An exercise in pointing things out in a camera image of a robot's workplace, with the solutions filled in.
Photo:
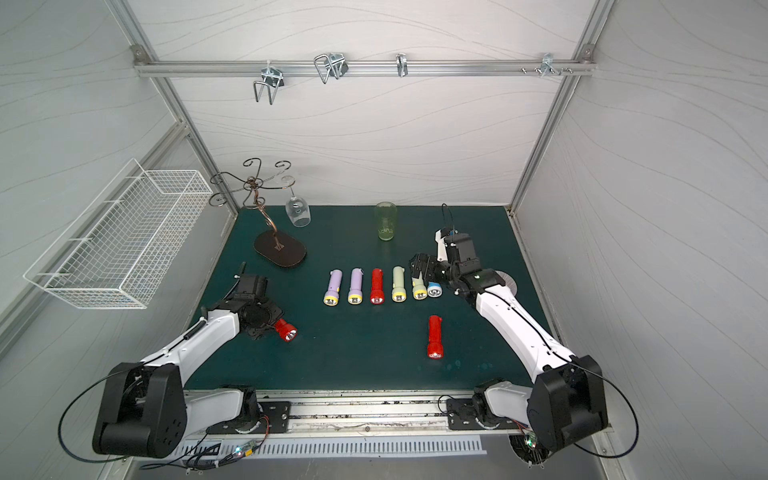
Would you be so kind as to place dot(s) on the white vent strip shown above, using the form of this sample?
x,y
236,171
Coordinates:
x,y
370,447

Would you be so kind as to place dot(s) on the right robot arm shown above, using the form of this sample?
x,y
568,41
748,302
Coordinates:
x,y
566,401

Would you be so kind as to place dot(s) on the small metal clip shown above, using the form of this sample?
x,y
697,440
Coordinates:
x,y
401,65

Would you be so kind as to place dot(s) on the blue flashlight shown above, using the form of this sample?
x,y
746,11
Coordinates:
x,y
434,290

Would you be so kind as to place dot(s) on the metal clip right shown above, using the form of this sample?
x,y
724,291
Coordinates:
x,y
547,67

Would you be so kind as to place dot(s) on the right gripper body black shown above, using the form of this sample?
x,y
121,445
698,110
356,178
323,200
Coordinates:
x,y
429,268

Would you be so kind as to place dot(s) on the metal hook clip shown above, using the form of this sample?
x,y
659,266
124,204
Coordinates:
x,y
272,79
330,65

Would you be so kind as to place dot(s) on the clear wine glass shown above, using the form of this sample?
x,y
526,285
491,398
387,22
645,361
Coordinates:
x,y
297,208

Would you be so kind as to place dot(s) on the purple flashlight row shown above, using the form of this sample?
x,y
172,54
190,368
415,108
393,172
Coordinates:
x,y
331,297
355,294

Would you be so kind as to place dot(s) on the pink striped bowl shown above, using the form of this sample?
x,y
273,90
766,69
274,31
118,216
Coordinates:
x,y
508,281

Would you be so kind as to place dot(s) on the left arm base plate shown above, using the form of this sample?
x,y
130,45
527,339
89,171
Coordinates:
x,y
268,416

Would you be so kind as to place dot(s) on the red flashlight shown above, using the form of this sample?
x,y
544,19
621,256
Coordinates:
x,y
435,349
377,296
286,331

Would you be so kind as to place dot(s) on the metal wine glass rack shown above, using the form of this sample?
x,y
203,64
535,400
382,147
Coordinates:
x,y
273,244

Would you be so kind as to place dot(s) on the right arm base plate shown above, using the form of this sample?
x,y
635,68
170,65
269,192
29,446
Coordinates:
x,y
474,414

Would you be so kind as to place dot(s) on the pale green flashlight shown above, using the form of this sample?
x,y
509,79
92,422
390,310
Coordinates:
x,y
419,289
399,293

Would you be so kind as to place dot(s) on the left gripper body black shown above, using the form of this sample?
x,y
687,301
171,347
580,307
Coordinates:
x,y
268,321

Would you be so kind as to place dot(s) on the aluminium top rail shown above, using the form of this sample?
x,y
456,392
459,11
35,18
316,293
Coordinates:
x,y
357,68

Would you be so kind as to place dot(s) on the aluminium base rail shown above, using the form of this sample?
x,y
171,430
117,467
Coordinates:
x,y
341,413

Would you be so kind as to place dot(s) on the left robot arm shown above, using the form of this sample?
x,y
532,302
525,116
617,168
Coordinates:
x,y
145,409

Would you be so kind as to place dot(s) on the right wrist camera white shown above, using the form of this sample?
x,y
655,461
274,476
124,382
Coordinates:
x,y
444,241

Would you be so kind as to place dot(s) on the white wire basket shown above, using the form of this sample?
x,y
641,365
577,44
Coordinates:
x,y
115,253

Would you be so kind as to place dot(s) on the metal hook clip centre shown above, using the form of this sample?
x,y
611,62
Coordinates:
x,y
330,65

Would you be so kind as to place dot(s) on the green glass tumbler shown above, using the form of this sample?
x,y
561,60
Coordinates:
x,y
385,214

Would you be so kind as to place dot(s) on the metal hook clip left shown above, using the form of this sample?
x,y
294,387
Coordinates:
x,y
272,79

